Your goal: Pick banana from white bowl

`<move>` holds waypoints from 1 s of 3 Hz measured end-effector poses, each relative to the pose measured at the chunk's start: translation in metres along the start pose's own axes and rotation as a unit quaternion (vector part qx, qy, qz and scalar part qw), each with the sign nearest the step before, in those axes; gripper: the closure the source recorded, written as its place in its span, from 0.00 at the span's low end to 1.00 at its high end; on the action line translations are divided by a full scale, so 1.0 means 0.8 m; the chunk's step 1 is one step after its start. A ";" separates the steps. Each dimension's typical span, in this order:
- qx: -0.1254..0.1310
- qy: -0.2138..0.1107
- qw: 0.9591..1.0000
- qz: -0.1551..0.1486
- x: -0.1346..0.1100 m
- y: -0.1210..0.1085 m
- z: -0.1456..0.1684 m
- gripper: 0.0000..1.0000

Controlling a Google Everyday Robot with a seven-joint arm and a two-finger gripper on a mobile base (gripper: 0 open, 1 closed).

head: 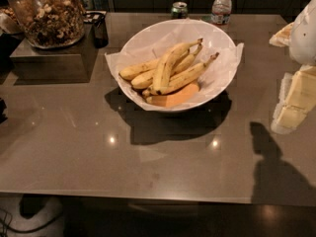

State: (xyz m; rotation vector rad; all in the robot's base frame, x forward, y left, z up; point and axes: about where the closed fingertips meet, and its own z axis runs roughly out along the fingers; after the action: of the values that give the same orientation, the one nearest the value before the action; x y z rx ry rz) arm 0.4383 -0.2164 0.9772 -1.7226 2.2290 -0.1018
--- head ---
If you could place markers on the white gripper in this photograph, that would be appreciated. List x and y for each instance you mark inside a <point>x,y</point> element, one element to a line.
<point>304,34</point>

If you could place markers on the white bowl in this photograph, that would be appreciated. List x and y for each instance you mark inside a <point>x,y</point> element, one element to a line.
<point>184,30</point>

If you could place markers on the left long yellow banana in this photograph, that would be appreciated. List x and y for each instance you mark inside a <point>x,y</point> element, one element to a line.
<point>130,72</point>

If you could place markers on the plastic water bottle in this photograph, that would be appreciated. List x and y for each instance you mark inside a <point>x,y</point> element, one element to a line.
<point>221,11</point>

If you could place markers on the orange fruit piece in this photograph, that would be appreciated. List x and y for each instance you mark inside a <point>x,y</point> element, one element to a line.
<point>174,99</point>

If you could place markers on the green soda can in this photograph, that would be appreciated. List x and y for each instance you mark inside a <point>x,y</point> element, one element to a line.
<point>179,10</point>

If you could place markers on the white paper liner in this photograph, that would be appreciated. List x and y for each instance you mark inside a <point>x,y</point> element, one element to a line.
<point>227,66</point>

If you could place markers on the black scoop cup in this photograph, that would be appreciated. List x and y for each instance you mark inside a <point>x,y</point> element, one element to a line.
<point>99,28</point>

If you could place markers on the glass jar of nuts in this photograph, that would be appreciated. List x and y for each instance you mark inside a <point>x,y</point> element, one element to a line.
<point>50,24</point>

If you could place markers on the dark square pedestal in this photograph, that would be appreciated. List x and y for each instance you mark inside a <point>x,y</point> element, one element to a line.
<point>73,64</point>

